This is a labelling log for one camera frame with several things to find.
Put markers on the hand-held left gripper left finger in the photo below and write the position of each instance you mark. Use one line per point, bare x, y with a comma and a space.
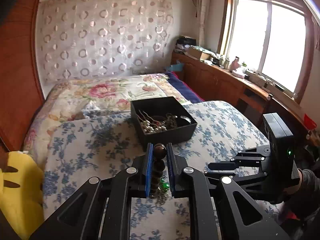
149, 172

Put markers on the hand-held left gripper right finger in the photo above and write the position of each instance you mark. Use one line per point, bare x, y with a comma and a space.
171, 172

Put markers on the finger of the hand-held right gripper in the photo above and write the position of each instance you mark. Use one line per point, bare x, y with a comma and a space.
240, 158
240, 176

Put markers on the black square box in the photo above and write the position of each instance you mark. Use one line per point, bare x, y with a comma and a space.
165, 132

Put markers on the silver metal bangle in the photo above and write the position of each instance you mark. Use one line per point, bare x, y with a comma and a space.
183, 119

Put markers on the dark metal hairpin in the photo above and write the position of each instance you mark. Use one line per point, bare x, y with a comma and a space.
146, 117

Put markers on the person's right forearm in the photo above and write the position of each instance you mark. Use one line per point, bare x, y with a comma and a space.
310, 187

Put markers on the blue floral blanket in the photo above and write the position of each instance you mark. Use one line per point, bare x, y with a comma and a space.
100, 142

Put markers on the long wooden cabinet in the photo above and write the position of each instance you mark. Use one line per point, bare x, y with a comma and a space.
212, 80

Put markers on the navy blue pillow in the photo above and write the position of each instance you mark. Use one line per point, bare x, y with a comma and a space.
187, 90

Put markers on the pink floral quilt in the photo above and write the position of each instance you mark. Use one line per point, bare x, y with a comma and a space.
100, 92

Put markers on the pink figurine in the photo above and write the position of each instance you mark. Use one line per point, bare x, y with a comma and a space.
235, 63

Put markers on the light blue cloth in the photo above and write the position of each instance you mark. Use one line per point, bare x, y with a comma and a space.
176, 67

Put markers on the cardboard box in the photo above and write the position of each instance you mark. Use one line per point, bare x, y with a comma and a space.
197, 53

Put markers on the window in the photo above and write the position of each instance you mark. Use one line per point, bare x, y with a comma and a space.
262, 37

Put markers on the pile of dark clothes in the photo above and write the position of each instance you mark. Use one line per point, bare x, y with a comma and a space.
186, 43

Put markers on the yellow plush toy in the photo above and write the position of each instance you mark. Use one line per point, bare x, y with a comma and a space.
17, 192

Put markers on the circle patterned sheer curtain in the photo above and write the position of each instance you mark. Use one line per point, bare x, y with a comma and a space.
100, 35

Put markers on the patterned window curtain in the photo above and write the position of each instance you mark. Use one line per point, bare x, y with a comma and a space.
203, 10

